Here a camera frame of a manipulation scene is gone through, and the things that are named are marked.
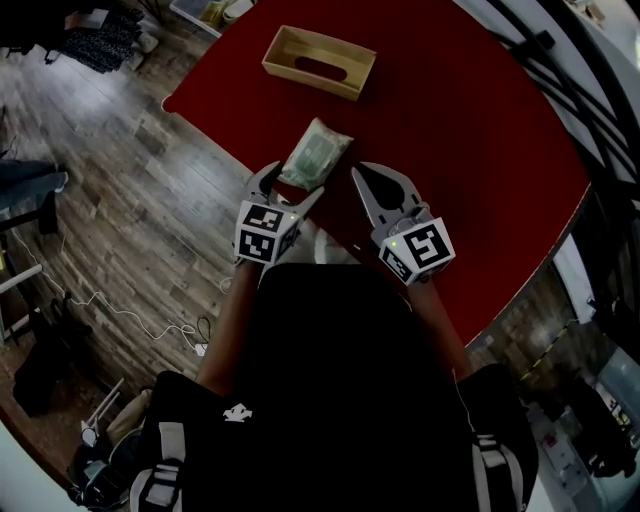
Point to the wooden box container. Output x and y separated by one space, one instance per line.
320 62

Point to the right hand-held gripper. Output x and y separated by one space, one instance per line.
417 245

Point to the person's left forearm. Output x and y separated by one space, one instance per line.
232 325

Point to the black floor bag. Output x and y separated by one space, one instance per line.
47 360

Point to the yellow black striped tape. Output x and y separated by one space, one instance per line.
545 352

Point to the person's black shirt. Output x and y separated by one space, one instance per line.
340 400

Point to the black patterned cloth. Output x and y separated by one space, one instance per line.
102 42

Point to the white water dispenser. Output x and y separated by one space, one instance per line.
562 450

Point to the green wipes packet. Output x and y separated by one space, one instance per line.
314 152

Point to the white power strip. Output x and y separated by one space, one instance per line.
201 349

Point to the black stool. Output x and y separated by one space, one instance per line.
35 215

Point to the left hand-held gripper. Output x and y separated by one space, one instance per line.
260 235

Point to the black metal railing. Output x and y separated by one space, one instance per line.
575 90

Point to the clear plastic storage bin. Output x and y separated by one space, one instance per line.
200 12

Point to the person's right forearm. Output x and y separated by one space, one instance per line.
440 330

